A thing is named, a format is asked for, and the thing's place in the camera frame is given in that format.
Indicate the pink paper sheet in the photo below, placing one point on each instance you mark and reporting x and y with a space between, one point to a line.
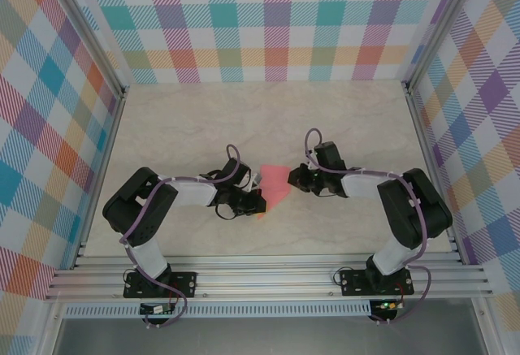
277 190

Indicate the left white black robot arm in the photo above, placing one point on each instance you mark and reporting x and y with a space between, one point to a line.
150 255

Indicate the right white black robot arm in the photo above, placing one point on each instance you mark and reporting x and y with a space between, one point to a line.
390 255

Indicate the small circuit board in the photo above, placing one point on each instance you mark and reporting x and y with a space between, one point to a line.
156 310
390 305

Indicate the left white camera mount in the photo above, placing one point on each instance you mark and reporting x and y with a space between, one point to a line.
254 179

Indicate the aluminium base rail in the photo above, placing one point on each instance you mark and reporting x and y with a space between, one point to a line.
264 278

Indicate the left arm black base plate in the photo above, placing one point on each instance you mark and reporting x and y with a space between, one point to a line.
183 284

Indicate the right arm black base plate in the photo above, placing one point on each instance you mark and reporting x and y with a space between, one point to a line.
353 284

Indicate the aluminium side rail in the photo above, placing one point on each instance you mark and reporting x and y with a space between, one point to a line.
105 168
432 168

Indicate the aluminium frame post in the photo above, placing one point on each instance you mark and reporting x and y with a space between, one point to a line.
438 30
87 34

